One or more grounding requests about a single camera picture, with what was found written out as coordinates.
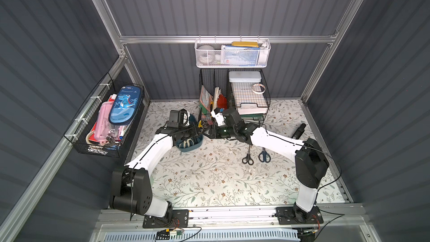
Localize black wire side basket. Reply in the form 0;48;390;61
64;74;144;158

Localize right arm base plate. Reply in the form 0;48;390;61
275;206;324;225

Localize white flat box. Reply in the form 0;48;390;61
228;71;262;84

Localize teal plastic storage box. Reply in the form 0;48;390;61
176;114;204;152

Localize pink pencil case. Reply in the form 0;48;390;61
94;102;114;143

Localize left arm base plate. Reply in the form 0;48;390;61
142;210;189;229

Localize white tape roll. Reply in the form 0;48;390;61
252;84;266;95

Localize black handled scissors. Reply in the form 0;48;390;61
242;145;254;166

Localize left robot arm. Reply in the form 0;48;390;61
109;109;199;219

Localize blue handled scissors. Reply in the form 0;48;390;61
258;147;271;163

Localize yellow case in basket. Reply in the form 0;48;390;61
231;41;259;48

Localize black stapler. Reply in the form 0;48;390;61
291;123;306;140

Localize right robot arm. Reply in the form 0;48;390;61
211;108;329;217

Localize red folder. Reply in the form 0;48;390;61
217;94;228;110

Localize blue dinosaur pencil case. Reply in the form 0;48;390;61
108;85;142;125

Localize white wire wall basket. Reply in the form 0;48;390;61
194;38;271;68

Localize black wire desk organizer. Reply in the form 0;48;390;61
199;68;271;124

